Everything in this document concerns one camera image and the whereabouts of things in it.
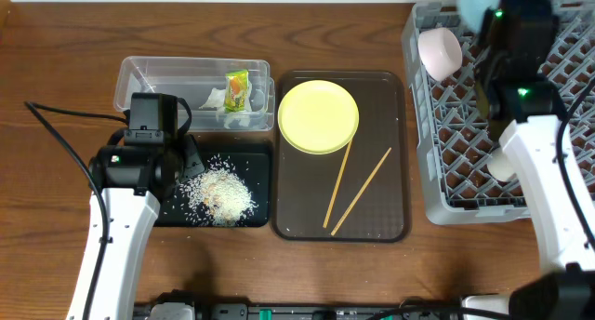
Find rice and nut leftovers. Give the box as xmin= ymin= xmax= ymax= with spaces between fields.
xmin=179 ymin=154 xmax=258 ymax=227

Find light blue bowl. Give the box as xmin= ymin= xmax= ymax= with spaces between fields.
xmin=456 ymin=0 xmax=499 ymax=33

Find pink round plate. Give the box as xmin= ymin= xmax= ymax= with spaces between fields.
xmin=417 ymin=27 xmax=463 ymax=82

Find green snack wrapper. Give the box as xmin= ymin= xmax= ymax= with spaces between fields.
xmin=224 ymin=70 xmax=249 ymax=112

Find white cup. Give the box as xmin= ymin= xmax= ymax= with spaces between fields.
xmin=486 ymin=147 xmax=516 ymax=182

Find yellow round plate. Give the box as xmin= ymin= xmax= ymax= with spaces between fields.
xmin=278 ymin=80 xmax=360 ymax=154

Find wooden chopstick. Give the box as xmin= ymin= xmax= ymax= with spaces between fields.
xmin=330 ymin=147 xmax=392 ymax=236
xmin=323 ymin=140 xmax=352 ymax=228

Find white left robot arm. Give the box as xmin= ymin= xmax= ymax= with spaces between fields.
xmin=67 ymin=93 xmax=205 ymax=319

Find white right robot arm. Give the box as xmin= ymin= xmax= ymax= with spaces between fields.
xmin=457 ymin=0 xmax=594 ymax=319

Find grey dishwasher rack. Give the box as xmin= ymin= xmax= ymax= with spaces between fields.
xmin=402 ymin=0 xmax=594 ymax=225

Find black rectangular tray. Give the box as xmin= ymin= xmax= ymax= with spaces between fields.
xmin=155 ymin=143 xmax=271 ymax=227

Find crumpled white tissue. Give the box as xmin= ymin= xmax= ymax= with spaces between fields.
xmin=200 ymin=87 xmax=266 ymax=129

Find clear plastic bin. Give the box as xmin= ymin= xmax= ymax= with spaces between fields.
xmin=113 ymin=56 xmax=275 ymax=132

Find brown serving tray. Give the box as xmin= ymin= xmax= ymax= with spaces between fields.
xmin=272 ymin=71 xmax=411 ymax=243

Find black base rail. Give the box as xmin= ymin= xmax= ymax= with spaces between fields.
xmin=132 ymin=289 xmax=465 ymax=320

